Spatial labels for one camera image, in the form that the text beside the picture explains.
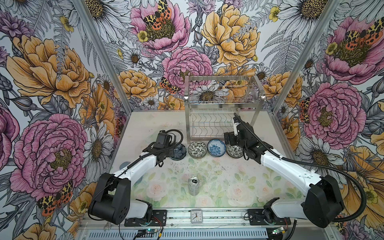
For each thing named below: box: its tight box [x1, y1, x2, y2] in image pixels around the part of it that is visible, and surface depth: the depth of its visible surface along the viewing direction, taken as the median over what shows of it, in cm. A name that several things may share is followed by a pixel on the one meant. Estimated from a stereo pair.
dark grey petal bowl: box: [169, 143, 187, 161], surface depth 96 cm
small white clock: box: [190, 208, 203, 225], surface depth 75 cm
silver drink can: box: [188, 175, 200, 196], surface depth 73 cm
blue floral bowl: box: [207, 138, 227, 158], surface depth 98 cm
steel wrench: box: [104, 221, 111, 232], surface depth 73 cm
